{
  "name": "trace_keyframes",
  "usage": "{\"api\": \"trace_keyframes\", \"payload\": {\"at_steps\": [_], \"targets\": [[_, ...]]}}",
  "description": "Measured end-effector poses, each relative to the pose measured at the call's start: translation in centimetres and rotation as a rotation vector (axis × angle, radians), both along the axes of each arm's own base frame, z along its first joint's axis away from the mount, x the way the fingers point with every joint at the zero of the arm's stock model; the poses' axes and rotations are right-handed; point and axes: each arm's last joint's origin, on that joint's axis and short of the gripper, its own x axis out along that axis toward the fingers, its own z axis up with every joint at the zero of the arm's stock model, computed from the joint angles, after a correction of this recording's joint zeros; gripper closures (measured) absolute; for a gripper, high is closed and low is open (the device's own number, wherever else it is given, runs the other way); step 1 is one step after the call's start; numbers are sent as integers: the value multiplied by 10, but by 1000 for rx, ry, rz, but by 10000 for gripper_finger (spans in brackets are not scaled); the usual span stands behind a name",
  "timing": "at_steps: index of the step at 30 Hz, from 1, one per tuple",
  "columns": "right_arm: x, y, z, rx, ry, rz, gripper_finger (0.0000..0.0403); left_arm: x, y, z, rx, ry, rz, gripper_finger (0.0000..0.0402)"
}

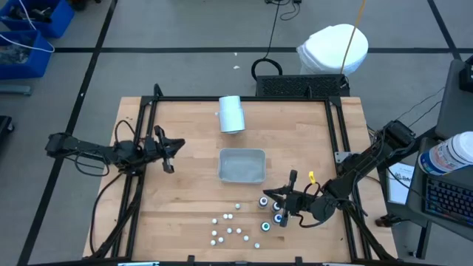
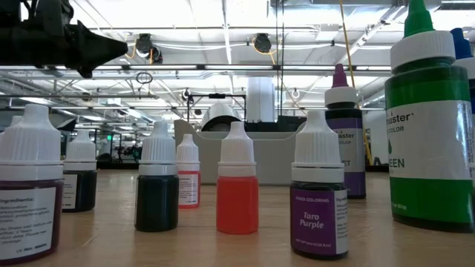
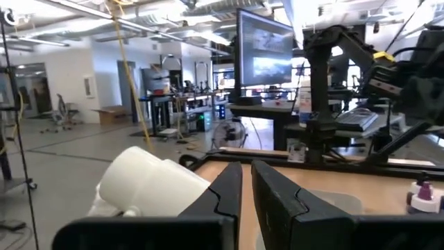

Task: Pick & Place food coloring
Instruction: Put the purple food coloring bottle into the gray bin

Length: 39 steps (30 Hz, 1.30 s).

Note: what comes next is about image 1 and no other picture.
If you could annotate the white wipes canister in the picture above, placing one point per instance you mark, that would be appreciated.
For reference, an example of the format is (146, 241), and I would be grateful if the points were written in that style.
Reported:
(447, 155)

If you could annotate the black box device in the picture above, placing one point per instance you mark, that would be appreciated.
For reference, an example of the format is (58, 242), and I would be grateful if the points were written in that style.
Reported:
(467, 75)

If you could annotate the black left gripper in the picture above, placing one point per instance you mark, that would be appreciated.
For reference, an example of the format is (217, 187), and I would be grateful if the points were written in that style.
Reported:
(153, 148)

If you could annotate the dark grey desk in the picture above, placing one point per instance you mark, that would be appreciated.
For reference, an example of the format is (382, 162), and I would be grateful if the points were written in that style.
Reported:
(415, 196)

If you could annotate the black perforated computer case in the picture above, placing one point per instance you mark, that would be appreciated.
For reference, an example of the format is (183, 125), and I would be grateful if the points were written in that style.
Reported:
(295, 85)

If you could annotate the large green food coloring bottle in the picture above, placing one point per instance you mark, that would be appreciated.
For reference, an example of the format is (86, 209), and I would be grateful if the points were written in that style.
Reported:
(265, 226)

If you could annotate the silver metal bracket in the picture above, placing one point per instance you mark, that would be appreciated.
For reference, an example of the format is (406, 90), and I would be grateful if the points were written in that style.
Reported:
(340, 157)

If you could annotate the silver aluminium extrusion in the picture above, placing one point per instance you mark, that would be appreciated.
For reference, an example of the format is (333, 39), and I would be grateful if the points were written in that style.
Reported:
(138, 264)

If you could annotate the grey plastic bin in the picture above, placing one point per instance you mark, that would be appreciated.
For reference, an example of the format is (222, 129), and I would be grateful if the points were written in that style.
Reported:
(242, 166)

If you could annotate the black aluminium table frame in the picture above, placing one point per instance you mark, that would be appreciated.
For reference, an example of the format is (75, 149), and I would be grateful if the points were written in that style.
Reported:
(184, 98)

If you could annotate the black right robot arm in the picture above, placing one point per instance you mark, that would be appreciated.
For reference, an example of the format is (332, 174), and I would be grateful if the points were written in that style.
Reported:
(362, 162)

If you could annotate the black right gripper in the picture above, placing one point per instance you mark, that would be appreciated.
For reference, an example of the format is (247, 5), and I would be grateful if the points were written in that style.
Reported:
(297, 201)

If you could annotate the blue storage bin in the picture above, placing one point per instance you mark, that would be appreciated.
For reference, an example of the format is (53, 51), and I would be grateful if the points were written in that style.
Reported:
(61, 18)
(35, 66)

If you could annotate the large blue food coloring bottle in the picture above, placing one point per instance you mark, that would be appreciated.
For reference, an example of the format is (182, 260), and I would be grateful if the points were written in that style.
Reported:
(277, 218)

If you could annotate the white bagged trash bin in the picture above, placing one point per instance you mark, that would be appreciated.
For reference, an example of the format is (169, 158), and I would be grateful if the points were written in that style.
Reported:
(329, 48)

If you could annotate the grey cart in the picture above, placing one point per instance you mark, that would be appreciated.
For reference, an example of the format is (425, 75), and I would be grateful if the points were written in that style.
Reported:
(454, 111)

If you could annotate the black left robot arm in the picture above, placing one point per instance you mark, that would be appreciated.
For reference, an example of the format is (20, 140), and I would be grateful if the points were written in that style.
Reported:
(92, 149)

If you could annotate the small dark blue coloring bottle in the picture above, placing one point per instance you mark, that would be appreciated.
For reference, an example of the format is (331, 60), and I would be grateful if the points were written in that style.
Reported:
(237, 205)

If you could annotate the large black food coloring bottle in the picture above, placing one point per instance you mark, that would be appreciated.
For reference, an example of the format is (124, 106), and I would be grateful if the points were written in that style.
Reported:
(275, 207)

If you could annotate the white paper sheet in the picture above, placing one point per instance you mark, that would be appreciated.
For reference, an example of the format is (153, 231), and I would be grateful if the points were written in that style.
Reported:
(399, 184)

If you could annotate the white cylindrical lamp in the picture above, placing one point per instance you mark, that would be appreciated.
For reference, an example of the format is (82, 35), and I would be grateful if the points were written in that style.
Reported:
(231, 114)

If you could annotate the black floor object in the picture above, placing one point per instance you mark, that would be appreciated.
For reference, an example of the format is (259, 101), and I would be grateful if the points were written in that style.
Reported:
(5, 127)

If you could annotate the large purple food coloring bottle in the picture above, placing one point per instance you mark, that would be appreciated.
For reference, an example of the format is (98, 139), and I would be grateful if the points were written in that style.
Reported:
(263, 201)

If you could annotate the black keyboard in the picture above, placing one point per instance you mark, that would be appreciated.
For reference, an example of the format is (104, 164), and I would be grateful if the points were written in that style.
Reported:
(451, 199)

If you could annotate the grey flat bar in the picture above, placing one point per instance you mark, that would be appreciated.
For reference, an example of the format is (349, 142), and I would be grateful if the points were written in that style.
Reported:
(15, 90)

